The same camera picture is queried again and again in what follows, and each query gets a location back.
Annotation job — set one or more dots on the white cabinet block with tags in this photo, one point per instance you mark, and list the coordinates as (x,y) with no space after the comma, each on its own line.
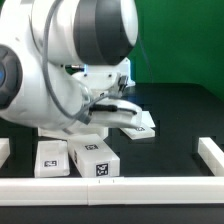
(93,157)

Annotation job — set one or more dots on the white door panel with handle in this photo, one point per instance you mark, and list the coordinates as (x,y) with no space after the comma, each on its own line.
(145,130)

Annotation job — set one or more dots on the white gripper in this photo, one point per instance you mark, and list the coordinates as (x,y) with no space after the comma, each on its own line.
(111,111)

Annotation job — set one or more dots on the white barrier rail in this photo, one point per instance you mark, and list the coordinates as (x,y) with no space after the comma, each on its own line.
(4,150)
(212,155)
(111,191)

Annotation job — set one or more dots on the white left barrier rail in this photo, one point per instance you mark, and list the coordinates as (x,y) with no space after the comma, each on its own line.
(4,150)

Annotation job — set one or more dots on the white cabinet body box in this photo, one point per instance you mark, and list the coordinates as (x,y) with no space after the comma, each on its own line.
(69,133)

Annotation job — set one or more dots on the white front barrier rail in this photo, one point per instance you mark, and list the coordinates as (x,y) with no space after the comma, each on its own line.
(111,191)

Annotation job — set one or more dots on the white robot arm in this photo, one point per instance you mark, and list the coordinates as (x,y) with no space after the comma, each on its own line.
(60,63)

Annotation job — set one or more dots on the white right barrier rail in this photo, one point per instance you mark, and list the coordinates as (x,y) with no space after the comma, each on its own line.
(212,155)

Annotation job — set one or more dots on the white flat door panel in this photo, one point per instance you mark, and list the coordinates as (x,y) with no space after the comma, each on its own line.
(51,159)

